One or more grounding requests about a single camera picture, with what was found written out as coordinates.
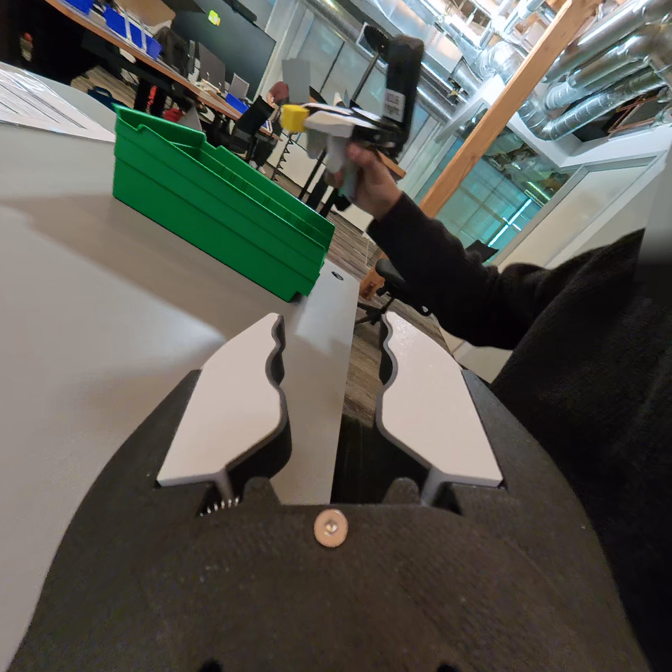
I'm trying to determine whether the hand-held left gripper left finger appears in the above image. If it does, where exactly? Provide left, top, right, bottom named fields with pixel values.
left=156, top=313, right=292, bottom=507

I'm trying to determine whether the person's right hand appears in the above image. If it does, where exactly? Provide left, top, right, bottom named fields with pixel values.
left=344, top=144, right=405, bottom=221

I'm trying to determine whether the white paper sheet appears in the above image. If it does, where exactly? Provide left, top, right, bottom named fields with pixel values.
left=0, top=63, right=116, bottom=142

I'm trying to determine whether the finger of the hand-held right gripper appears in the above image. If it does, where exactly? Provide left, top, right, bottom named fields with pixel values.
left=303, top=111, right=363, bottom=138
left=309, top=103, right=387, bottom=128

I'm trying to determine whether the wooden top table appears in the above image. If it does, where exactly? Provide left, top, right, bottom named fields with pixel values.
left=47, top=0, right=284, bottom=142

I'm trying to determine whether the person's right forearm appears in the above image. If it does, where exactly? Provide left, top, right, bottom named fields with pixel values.
left=367, top=191, right=646, bottom=351

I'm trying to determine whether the black office chair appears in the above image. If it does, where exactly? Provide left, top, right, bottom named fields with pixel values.
left=354, top=258, right=436, bottom=326

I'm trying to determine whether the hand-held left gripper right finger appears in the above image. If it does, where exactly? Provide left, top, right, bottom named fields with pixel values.
left=376, top=311, right=505, bottom=506

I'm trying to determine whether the green plastic bin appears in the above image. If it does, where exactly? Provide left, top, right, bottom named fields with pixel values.
left=113, top=104, right=336, bottom=302

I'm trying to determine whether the yellow cube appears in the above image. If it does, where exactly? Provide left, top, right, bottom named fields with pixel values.
left=280, top=104, right=312, bottom=133

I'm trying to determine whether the silver ventilation duct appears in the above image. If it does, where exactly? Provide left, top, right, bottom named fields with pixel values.
left=446, top=0, right=672, bottom=142

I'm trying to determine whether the large black monitor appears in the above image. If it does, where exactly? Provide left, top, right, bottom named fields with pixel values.
left=172, top=8, right=277, bottom=100

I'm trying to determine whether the wooden beam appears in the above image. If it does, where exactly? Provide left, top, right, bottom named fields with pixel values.
left=420, top=0, right=604, bottom=218

